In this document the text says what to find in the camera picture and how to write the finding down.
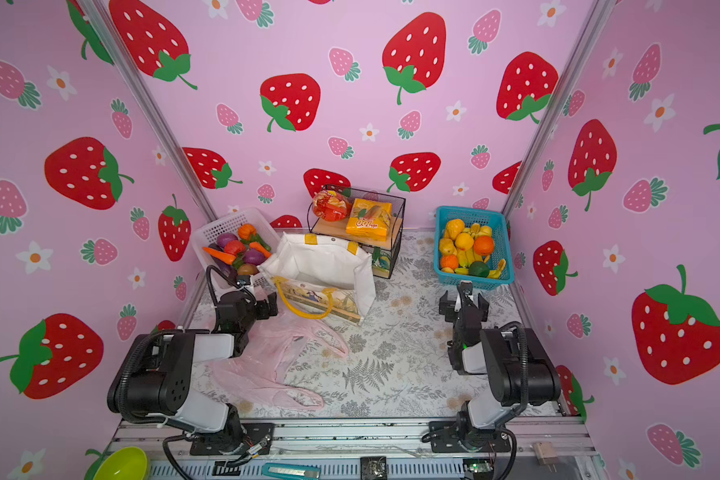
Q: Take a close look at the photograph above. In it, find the toy orange fruit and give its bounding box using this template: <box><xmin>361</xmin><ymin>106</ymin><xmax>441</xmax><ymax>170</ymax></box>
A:
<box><xmin>473</xmin><ymin>235</ymin><xmax>495</xmax><ymax>257</ymax></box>

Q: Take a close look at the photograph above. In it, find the toy potato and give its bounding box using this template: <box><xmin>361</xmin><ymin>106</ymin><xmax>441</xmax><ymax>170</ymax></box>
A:
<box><xmin>237</xmin><ymin>263</ymin><xmax>259</xmax><ymax>276</ymax></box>

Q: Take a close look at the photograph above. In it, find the pink plastic grocery bag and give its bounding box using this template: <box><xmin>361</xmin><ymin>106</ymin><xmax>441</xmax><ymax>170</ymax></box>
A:
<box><xmin>210</xmin><ymin>312</ymin><xmax>349</xmax><ymax>411</ymax></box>

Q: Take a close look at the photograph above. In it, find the toy carrot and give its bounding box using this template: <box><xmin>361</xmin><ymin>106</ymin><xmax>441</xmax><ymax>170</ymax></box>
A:
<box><xmin>202</xmin><ymin>247</ymin><xmax>237</xmax><ymax>265</ymax></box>

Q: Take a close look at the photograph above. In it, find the red chips bag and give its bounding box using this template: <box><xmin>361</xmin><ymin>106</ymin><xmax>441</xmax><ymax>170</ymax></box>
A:
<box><xmin>312</xmin><ymin>190</ymin><xmax>352</xmax><ymax>222</ymax></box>

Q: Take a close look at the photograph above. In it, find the black wire wooden shelf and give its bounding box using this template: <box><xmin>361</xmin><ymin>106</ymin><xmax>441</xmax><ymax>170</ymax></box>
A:
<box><xmin>307</xmin><ymin>185</ymin><xmax>406</xmax><ymax>279</ymax></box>

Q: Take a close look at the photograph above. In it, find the white canvas tote bag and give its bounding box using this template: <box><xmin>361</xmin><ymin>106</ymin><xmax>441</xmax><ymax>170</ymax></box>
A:
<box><xmin>259</xmin><ymin>233</ymin><xmax>376</xmax><ymax>325</ymax></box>

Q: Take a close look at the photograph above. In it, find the green plastic bowl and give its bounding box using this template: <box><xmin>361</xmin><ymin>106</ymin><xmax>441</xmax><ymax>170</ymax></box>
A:
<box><xmin>93</xmin><ymin>446</ymin><xmax>149</xmax><ymax>480</ymax></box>

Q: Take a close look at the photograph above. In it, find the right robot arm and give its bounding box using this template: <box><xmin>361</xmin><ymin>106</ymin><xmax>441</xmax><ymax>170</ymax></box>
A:
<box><xmin>421</xmin><ymin>281</ymin><xmax>562</xmax><ymax>453</ymax></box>

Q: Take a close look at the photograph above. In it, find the teal plastic basket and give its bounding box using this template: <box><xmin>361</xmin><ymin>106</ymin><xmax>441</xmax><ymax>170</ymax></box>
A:
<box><xmin>434</xmin><ymin>206</ymin><xmax>515</xmax><ymax>290</ymax></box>

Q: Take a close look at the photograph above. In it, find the toy yellow lemon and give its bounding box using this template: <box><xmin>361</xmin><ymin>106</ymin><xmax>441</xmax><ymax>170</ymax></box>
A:
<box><xmin>454</xmin><ymin>232</ymin><xmax>475</xmax><ymax>251</ymax></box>

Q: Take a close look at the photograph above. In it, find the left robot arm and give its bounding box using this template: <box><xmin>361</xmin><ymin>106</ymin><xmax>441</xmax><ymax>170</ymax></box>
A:
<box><xmin>107</xmin><ymin>288</ymin><xmax>278</xmax><ymax>455</ymax></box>

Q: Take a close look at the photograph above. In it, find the white plastic basket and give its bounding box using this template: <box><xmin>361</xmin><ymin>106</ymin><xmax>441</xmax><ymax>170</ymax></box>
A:
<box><xmin>190</xmin><ymin>208</ymin><xmax>282</xmax><ymax>294</ymax></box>

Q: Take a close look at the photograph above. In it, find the toy avocado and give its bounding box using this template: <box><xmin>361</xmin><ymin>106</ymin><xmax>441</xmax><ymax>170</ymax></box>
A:
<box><xmin>468</xmin><ymin>261</ymin><xmax>491</xmax><ymax>278</ymax></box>

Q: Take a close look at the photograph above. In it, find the yellow mango gummy bag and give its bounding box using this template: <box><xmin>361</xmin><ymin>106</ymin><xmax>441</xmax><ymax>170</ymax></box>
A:
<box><xmin>345</xmin><ymin>199</ymin><xmax>392</xmax><ymax>241</ymax></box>

